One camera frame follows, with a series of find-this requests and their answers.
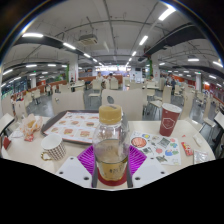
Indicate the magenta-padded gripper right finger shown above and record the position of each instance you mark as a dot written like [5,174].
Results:
[138,163]

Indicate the clear plastic wrapper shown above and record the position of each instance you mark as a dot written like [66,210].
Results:
[201,156]

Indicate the small red sauce sachet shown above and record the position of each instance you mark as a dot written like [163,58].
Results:
[187,149]

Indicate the group of beige chairs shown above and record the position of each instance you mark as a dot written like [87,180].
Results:
[165,95]

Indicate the red paper cup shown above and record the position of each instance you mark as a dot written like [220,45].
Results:
[170,120]

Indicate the person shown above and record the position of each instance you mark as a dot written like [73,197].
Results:
[170,80]
[110,77]
[99,77]

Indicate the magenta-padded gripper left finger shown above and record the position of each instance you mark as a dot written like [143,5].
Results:
[85,163]

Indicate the clear bottle with yellow cap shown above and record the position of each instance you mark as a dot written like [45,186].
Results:
[111,143]

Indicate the ceiling air conditioner unit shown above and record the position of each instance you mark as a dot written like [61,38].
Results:
[88,39]

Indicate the colourful sticker sheet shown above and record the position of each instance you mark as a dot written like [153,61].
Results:
[160,146]

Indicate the small red food packet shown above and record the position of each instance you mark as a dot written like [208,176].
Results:
[29,137]

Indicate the white neighbouring table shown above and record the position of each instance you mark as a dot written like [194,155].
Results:
[5,121]
[219,120]

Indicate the open wrapper with fried food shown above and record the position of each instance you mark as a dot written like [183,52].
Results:
[30,124]

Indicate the ceiling strip lights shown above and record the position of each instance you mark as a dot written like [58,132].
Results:
[32,34]

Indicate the small white sachet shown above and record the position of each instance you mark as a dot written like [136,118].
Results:
[197,140]

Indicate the dark food tray, paper liner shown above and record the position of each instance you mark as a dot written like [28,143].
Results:
[71,126]

